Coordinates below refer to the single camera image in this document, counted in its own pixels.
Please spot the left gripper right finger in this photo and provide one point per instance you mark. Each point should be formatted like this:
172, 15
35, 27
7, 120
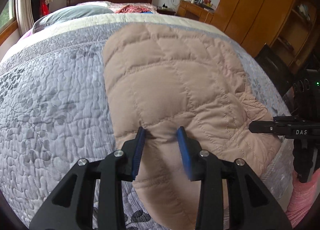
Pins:
251, 205

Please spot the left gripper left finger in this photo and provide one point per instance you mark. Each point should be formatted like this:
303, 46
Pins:
70, 204

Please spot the beige quilted down jacket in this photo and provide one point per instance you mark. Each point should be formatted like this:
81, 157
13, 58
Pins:
162, 78

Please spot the pink sleeved right forearm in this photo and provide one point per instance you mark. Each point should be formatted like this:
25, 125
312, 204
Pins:
302, 198

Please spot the black chair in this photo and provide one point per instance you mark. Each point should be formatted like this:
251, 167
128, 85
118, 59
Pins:
276, 69

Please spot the grey floral quilted bedspread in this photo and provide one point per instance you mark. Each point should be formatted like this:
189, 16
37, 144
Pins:
54, 109

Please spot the wooden wardrobe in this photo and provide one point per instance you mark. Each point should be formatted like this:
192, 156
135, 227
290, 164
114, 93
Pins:
289, 27

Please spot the wooden desk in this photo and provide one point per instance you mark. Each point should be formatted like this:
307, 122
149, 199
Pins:
192, 11

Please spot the dark nightstand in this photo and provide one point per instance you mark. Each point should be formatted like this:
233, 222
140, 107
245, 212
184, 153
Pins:
165, 10

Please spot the grey-blue pillow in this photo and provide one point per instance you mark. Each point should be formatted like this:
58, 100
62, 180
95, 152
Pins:
69, 13

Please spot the pink floral bed sheet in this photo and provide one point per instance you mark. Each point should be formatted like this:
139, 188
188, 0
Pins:
116, 6

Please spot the red patterned cloth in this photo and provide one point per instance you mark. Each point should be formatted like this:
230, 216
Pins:
132, 9

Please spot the white window curtain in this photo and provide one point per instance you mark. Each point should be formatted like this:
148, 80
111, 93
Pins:
24, 15

